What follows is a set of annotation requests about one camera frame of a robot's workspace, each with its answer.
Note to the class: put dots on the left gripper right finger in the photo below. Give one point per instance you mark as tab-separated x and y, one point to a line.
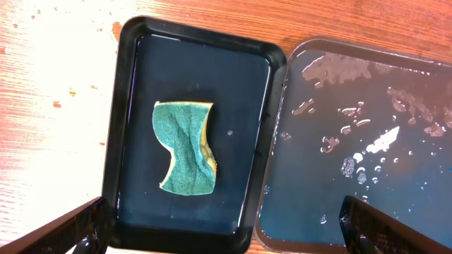
367	230

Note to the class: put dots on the large black tray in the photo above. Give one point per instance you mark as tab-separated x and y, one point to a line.
359	121

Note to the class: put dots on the small black water tray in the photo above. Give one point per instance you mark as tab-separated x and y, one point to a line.
161	61

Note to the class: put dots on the green yellow sponge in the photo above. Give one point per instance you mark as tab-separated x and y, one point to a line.
181	128

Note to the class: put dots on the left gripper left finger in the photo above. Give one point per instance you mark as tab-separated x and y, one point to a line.
86	229

